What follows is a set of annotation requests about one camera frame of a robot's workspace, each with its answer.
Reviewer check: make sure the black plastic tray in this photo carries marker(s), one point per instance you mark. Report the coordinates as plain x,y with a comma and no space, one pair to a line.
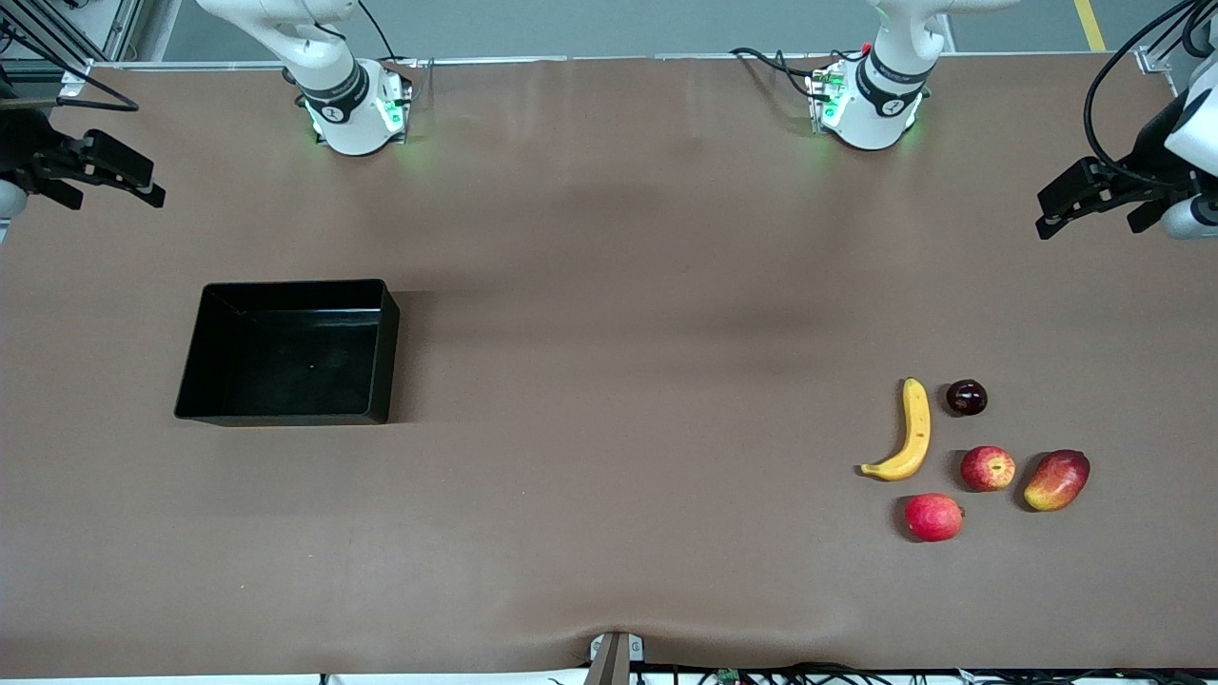
285,371

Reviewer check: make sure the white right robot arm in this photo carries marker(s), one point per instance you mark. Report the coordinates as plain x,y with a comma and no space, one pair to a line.
352,124

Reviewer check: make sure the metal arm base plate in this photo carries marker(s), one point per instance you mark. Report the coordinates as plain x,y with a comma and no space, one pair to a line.
820,90
416,81

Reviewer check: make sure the yellow banana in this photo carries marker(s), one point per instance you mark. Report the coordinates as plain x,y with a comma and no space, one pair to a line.
915,428

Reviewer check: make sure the dark red plum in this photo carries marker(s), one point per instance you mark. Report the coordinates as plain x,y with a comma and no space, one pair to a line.
966,398

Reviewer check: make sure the aluminium frame structure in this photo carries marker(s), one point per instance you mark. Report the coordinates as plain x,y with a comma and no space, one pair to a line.
124,24

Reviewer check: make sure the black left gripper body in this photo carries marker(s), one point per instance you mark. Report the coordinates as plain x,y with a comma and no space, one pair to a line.
1145,159

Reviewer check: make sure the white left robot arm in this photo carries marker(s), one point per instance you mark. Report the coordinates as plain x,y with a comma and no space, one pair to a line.
871,119

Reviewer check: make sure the red yellow mango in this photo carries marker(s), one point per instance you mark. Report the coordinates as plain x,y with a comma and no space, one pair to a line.
1056,480

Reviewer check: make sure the red yellow apple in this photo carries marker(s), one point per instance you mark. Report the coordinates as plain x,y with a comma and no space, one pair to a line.
987,468

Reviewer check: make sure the aluminium corner bracket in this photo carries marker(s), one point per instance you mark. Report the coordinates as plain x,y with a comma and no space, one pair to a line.
1154,59

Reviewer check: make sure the small green circuit board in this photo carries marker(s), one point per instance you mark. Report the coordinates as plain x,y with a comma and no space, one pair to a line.
728,676

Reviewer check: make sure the red pomegranate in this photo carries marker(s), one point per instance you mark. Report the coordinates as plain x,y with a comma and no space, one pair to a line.
933,517

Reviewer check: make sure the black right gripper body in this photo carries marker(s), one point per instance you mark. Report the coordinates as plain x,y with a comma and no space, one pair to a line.
23,149

